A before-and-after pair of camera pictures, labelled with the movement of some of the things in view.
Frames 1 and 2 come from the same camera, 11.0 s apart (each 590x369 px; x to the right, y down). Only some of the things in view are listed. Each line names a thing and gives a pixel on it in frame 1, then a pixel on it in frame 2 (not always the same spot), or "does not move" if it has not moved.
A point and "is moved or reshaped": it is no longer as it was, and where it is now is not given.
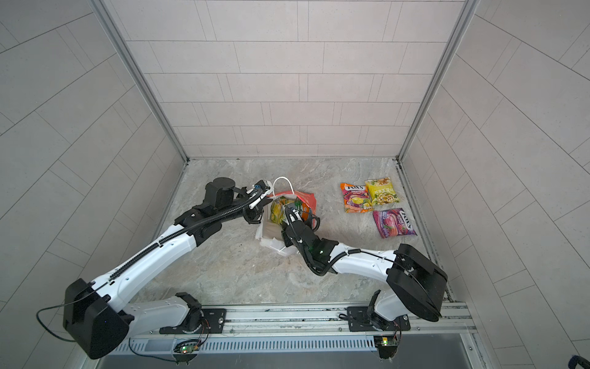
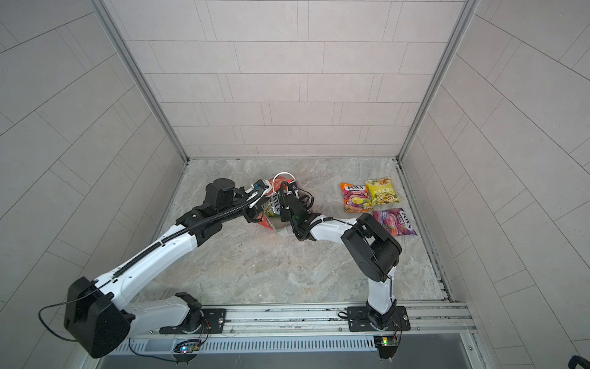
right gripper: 286,233 to 284,216
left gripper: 256,211 does not move
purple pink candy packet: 393,223 does not move
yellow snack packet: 382,192 does not move
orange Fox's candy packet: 356,198 does not move
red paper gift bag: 269,231 is moved or reshaped
